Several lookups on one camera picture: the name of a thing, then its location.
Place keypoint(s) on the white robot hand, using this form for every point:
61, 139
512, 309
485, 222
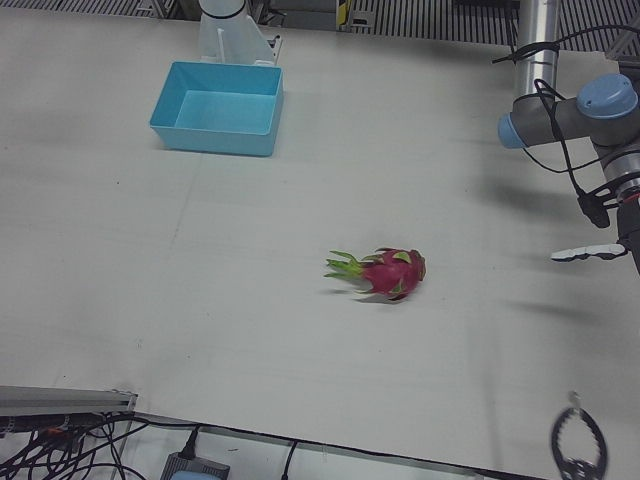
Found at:
631, 235

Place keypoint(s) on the pink dragon fruit green leaves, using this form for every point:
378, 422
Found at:
392, 275

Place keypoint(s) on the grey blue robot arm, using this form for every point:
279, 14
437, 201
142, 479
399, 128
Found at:
605, 102

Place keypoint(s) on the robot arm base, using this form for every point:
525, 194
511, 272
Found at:
222, 7

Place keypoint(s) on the black toothed loop tool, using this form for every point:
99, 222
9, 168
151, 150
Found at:
556, 435

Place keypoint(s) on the blue plastic bin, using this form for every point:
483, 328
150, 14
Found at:
220, 107

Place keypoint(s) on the dark grey power adapter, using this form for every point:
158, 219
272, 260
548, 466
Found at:
197, 467

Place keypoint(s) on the black power strip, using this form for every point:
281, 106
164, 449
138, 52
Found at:
30, 424

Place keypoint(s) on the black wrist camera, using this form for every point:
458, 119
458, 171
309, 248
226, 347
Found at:
595, 207

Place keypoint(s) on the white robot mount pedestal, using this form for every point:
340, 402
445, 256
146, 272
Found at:
235, 42

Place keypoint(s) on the aluminium extrusion rail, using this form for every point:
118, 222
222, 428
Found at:
65, 397

